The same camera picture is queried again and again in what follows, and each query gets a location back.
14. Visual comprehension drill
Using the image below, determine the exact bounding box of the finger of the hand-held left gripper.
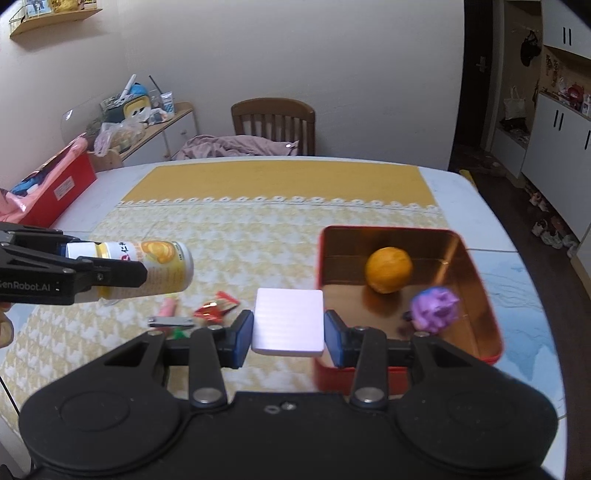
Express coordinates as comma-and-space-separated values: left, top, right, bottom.
69, 256, 149, 297
0, 222, 96, 265

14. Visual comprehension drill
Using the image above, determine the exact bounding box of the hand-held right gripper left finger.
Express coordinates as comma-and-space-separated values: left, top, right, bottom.
104, 310, 254, 409

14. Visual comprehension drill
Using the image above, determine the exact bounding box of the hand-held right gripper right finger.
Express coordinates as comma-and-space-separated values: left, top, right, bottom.
323, 309, 485, 409

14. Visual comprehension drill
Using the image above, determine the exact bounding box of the red and yellow snack packet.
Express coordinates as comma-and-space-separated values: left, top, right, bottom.
193, 291, 241, 320

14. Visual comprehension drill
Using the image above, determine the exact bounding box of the yellow and white drink can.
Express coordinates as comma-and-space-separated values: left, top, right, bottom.
65, 240, 195, 306

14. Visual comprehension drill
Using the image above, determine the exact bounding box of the pale pink rectangular block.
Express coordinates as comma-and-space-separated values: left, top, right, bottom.
250, 288, 325, 358

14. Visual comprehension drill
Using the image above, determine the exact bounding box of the red metal tin box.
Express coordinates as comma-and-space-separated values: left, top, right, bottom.
314, 225, 504, 398

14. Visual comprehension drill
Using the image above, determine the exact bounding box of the person's left hand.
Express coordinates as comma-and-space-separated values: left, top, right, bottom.
0, 302, 14, 348

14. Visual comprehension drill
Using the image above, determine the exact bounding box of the red cardboard box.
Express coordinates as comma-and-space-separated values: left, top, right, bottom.
25, 150, 98, 228

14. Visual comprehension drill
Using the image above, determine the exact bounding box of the silver nail clipper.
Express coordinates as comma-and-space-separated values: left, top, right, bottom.
148, 316, 195, 329

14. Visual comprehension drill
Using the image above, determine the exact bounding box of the red box with pink bag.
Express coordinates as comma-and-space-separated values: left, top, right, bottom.
0, 136, 89, 223

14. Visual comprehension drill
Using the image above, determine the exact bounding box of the orange fruit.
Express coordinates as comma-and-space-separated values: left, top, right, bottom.
366, 247, 414, 295

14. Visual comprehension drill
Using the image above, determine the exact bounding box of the purple toy figure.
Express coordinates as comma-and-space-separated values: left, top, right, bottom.
403, 286, 461, 334

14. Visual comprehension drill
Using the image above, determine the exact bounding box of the clear plastic bag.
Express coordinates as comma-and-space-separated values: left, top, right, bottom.
93, 121, 146, 155

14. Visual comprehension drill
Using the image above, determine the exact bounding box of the cluttered side table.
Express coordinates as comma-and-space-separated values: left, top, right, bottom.
88, 102, 199, 174

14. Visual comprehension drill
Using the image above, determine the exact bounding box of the yellow houndstooth tablecloth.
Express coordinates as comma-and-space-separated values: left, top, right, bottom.
0, 164, 451, 430

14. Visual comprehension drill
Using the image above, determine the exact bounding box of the pink cloth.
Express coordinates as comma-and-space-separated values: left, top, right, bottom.
174, 135, 301, 161

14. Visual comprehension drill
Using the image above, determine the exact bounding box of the yellow and blue plush toy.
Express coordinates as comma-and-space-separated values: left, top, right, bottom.
121, 83, 153, 123

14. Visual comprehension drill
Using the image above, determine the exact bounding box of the wooden chair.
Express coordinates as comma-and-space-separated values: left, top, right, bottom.
231, 98, 317, 157

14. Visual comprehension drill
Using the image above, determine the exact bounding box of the white entry bench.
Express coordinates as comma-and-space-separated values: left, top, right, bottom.
491, 124, 530, 177

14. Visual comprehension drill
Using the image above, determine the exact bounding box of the dark wooden door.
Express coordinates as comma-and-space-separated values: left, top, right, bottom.
462, 0, 493, 155

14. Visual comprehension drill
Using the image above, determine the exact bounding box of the white tote bag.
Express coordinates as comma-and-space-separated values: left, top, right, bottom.
503, 87, 527, 121

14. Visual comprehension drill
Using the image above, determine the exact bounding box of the wooden wall shelf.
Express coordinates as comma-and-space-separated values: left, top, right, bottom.
9, 0, 103, 38

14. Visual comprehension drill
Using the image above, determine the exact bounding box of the white wall cabinet unit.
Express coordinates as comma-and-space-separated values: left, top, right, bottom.
521, 0, 591, 245

